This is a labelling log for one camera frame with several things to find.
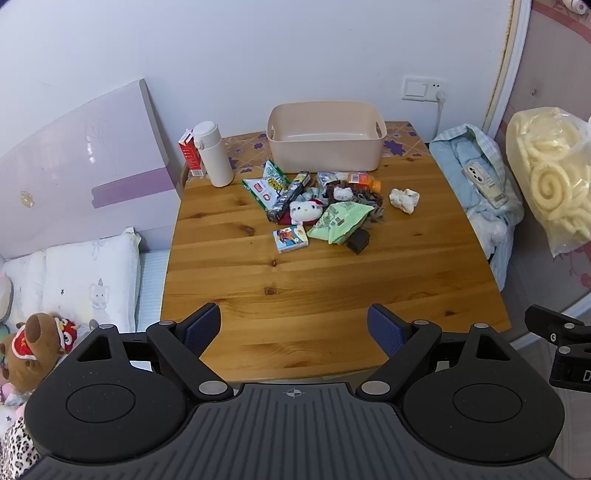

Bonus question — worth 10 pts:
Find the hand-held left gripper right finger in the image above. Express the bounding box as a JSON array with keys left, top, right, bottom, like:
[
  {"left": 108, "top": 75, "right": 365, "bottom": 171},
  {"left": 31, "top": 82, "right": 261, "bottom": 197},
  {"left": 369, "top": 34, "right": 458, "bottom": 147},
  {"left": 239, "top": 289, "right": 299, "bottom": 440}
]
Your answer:
[{"left": 360, "top": 303, "right": 520, "bottom": 401}]

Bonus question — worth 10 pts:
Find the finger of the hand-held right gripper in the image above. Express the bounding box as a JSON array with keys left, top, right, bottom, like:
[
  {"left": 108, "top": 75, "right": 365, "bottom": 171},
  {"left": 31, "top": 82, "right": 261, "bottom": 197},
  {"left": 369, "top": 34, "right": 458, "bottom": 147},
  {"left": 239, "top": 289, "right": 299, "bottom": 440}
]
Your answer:
[{"left": 525, "top": 305, "right": 591, "bottom": 346}]

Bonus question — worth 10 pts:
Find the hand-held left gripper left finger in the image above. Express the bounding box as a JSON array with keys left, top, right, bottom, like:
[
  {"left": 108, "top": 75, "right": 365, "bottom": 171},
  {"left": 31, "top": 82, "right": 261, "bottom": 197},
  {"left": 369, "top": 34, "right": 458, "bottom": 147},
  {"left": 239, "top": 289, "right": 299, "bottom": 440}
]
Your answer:
[{"left": 69, "top": 302, "right": 236, "bottom": 401}]

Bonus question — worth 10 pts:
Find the light green packet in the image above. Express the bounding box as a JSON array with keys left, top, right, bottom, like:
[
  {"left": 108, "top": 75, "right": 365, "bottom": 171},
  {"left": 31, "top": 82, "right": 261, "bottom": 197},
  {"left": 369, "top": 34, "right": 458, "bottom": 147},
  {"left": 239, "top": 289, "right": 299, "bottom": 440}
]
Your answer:
[{"left": 307, "top": 202, "right": 376, "bottom": 244}]

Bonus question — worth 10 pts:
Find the brown furry plush toy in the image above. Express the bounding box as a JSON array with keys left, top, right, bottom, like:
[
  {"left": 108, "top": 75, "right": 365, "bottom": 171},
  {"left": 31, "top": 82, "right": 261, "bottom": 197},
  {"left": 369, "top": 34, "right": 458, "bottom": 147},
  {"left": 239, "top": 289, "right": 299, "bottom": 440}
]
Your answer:
[{"left": 324, "top": 182, "right": 386, "bottom": 229}]

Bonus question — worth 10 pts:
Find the green white snack bag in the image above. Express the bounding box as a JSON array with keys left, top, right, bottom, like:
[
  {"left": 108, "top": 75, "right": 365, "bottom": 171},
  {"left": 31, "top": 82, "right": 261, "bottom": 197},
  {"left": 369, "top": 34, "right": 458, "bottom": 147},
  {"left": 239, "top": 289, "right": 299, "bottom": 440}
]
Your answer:
[{"left": 242, "top": 160, "right": 291, "bottom": 213}]

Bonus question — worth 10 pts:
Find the long dark snack packet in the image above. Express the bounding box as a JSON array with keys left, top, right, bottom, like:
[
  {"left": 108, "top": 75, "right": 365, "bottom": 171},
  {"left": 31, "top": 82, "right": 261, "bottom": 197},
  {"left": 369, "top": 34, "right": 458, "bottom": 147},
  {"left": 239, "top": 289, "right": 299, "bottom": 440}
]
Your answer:
[{"left": 266, "top": 171, "right": 311, "bottom": 224}]

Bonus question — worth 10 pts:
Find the beige plastic storage bin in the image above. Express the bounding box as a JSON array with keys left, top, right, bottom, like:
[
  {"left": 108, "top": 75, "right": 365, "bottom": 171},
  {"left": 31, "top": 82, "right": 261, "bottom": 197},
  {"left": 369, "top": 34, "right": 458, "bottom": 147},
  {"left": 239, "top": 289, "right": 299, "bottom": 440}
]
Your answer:
[{"left": 266, "top": 102, "right": 387, "bottom": 172}]

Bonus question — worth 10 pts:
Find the light blue bed sheet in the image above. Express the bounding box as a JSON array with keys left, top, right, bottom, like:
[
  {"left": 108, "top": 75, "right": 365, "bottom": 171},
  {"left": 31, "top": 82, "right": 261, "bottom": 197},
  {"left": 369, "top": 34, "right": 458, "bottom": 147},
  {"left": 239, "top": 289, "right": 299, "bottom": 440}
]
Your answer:
[{"left": 133, "top": 251, "right": 171, "bottom": 334}]

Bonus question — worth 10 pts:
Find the wooden desk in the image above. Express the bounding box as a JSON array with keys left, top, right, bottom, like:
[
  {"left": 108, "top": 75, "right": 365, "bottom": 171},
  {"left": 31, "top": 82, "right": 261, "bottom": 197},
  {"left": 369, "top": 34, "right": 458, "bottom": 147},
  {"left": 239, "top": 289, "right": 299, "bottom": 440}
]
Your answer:
[{"left": 159, "top": 121, "right": 512, "bottom": 384}]

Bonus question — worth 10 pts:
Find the white printed pillow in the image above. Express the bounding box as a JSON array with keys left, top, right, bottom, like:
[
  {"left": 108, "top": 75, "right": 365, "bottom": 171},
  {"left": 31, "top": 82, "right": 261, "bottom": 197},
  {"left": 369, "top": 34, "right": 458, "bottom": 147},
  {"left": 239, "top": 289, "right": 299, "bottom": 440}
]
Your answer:
[
  {"left": 0, "top": 251, "right": 47, "bottom": 320},
  {"left": 41, "top": 227, "right": 141, "bottom": 334}
]

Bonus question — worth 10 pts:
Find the small colourful card box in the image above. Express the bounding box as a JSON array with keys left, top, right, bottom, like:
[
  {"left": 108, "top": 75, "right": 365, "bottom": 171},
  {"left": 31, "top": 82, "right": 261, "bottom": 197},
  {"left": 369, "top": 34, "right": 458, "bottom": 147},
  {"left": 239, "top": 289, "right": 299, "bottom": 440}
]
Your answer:
[{"left": 272, "top": 224, "right": 309, "bottom": 254}]

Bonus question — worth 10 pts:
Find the white crumpled cloth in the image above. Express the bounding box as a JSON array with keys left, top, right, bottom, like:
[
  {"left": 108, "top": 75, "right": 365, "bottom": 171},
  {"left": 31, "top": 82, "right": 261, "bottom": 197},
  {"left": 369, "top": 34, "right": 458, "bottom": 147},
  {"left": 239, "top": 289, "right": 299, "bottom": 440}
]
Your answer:
[{"left": 389, "top": 188, "right": 420, "bottom": 214}]

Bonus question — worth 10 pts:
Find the red lion plush toy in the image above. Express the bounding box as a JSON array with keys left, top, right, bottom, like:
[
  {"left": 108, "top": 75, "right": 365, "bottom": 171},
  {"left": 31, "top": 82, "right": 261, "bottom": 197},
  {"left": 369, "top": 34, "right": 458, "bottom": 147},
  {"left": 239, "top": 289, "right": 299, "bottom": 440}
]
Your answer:
[{"left": 53, "top": 316, "right": 82, "bottom": 354}]

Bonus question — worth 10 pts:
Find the bag of yellow foam rolls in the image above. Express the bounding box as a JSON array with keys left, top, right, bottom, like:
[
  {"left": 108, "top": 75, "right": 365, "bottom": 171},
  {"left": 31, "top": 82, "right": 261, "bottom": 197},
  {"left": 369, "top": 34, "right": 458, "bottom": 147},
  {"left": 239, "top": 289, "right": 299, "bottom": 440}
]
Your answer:
[{"left": 505, "top": 107, "right": 591, "bottom": 258}]

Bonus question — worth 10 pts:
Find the white cat plush toy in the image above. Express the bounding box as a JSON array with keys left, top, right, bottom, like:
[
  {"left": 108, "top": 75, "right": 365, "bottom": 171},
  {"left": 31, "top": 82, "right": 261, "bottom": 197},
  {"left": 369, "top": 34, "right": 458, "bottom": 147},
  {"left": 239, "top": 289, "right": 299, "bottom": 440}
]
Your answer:
[{"left": 289, "top": 198, "right": 326, "bottom": 226}]

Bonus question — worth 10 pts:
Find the orange packet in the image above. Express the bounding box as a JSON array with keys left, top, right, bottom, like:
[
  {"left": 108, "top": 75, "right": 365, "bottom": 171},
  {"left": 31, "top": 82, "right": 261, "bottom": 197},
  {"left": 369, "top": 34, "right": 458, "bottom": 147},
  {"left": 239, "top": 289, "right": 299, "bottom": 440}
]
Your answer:
[{"left": 346, "top": 172, "right": 382, "bottom": 193}]

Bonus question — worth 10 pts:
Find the white remote control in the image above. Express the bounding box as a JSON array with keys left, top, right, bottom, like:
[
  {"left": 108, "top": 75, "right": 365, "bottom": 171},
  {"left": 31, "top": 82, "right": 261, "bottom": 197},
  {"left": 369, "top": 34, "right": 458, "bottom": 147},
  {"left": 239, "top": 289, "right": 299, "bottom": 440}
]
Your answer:
[{"left": 463, "top": 159, "right": 509, "bottom": 209}]

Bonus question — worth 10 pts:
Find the white thermos bottle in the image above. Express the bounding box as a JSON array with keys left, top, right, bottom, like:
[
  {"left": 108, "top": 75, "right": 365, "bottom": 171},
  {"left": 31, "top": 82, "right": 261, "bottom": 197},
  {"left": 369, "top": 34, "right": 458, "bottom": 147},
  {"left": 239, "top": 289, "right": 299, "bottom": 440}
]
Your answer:
[{"left": 192, "top": 121, "right": 232, "bottom": 188}]

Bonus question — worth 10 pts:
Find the red drink carton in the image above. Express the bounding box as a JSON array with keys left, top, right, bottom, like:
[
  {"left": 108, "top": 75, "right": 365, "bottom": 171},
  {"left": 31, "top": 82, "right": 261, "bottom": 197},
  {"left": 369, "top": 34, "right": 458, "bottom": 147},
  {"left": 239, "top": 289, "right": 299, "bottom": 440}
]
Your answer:
[{"left": 178, "top": 129, "right": 205, "bottom": 178}]

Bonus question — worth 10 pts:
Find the brown bear plush toy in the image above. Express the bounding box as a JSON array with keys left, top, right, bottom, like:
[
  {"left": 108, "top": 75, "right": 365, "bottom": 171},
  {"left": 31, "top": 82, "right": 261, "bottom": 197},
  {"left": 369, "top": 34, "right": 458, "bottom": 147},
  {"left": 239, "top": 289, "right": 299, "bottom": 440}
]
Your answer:
[{"left": 0, "top": 313, "right": 66, "bottom": 394}]

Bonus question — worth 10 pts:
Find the light blue clothing pile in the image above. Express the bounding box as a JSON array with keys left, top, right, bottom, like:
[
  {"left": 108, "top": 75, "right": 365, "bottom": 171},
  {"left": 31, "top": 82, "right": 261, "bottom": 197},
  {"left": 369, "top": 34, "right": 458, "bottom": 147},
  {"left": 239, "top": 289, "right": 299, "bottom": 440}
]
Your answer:
[{"left": 429, "top": 124, "right": 525, "bottom": 259}]

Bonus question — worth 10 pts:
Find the purple white headboard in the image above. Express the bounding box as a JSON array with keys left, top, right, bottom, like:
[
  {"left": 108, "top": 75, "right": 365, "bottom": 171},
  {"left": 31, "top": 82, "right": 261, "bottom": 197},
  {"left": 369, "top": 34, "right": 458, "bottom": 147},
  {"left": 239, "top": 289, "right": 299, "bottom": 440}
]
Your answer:
[{"left": 0, "top": 78, "right": 184, "bottom": 259}]

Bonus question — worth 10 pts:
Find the leopard print cloth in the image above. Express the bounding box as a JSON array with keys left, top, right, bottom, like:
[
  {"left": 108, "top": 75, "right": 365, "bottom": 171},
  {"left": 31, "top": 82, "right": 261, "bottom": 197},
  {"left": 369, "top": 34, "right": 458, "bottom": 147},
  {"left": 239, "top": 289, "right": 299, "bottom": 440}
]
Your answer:
[{"left": 0, "top": 406, "right": 42, "bottom": 480}]

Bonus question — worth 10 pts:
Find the white plug with cable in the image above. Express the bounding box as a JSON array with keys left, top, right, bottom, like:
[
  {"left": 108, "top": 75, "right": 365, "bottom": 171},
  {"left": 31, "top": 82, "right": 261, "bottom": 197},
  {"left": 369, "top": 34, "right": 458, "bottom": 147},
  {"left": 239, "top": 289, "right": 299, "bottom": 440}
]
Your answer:
[{"left": 431, "top": 90, "right": 448, "bottom": 140}]

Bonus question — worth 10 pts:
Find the white wall switch socket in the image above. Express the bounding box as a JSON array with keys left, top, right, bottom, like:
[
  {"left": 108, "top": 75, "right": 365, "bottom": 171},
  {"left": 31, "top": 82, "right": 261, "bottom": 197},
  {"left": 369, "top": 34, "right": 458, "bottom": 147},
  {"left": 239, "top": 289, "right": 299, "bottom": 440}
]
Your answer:
[{"left": 402, "top": 75, "right": 448, "bottom": 103}]

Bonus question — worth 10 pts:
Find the white door frame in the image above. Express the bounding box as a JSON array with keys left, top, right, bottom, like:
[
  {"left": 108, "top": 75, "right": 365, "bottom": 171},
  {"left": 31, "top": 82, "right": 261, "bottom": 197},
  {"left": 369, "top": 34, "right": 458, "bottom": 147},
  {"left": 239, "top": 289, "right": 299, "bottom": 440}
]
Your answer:
[{"left": 481, "top": 0, "right": 532, "bottom": 139}]

